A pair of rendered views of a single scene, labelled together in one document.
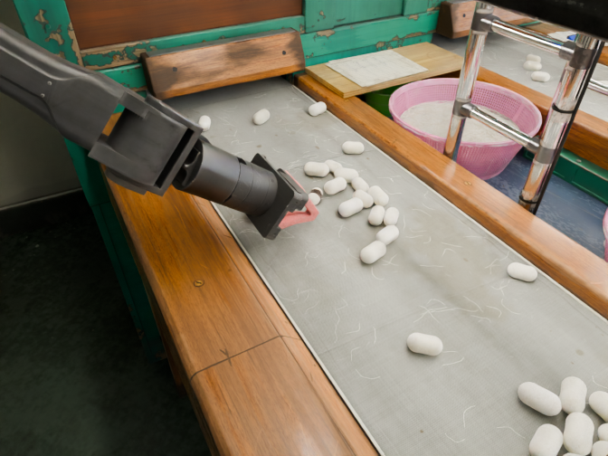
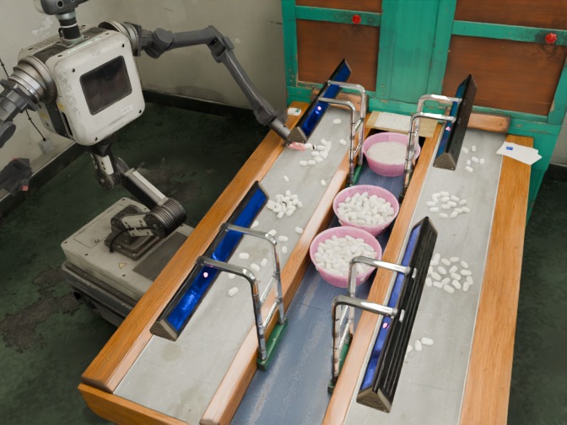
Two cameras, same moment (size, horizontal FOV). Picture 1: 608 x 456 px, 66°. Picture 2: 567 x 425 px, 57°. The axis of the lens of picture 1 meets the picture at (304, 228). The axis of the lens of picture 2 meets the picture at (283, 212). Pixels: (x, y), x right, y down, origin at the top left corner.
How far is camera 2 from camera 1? 2.11 m
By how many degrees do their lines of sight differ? 40
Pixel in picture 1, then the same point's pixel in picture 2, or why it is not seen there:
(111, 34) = (308, 79)
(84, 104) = (256, 104)
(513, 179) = (389, 180)
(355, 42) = (398, 109)
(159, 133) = (265, 114)
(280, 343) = (263, 163)
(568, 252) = (334, 185)
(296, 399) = (256, 169)
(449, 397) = (278, 186)
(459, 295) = (306, 179)
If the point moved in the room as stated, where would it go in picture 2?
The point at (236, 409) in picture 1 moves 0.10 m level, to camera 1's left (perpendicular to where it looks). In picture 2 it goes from (247, 165) to (234, 156)
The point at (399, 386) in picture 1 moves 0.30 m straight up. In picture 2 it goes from (274, 181) to (269, 123)
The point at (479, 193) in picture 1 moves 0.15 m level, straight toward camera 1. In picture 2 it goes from (343, 166) to (311, 172)
